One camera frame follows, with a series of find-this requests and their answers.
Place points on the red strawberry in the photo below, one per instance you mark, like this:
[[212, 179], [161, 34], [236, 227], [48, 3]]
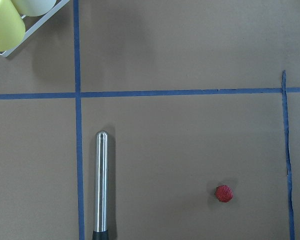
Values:
[[223, 193]]

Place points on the white cup on rack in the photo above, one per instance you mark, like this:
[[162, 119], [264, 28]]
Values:
[[33, 8]]

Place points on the yellow cup on rack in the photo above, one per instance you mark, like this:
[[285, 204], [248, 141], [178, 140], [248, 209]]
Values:
[[12, 27]]

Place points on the steel muddler black tip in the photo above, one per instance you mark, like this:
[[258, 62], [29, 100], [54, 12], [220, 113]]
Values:
[[100, 217]]

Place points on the white wire cup rack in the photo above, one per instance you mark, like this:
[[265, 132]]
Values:
[[35, 26]]

